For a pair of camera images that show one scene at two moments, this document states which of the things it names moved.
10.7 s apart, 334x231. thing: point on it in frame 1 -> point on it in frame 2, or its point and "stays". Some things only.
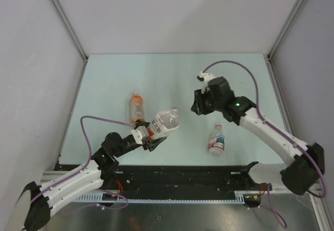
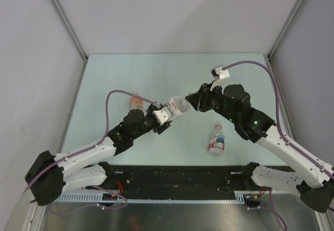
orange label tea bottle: [137, 112] stays
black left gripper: [152, 143] -> [159, 129]
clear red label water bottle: [217, 142] stays
